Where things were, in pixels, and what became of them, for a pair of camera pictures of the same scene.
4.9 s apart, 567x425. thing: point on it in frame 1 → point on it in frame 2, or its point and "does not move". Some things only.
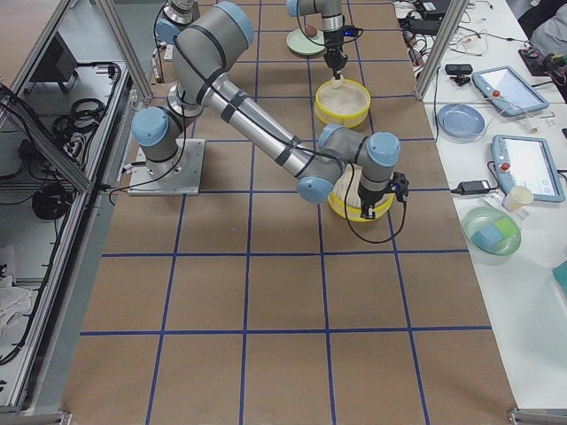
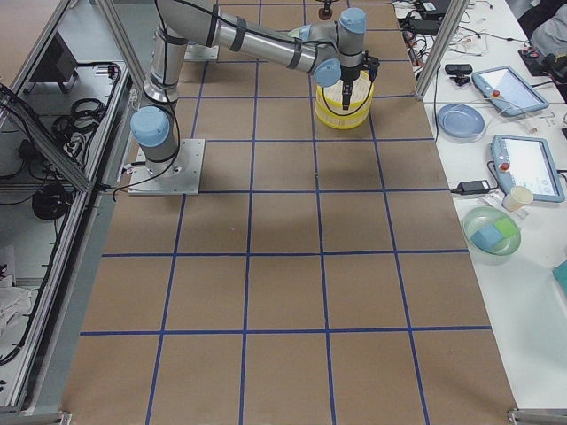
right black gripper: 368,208 → 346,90
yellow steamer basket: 345,104 does not move
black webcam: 460,71 does not move
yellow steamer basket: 344,197 → 329,104
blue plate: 461,121 does not move
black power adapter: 471,187 does not move
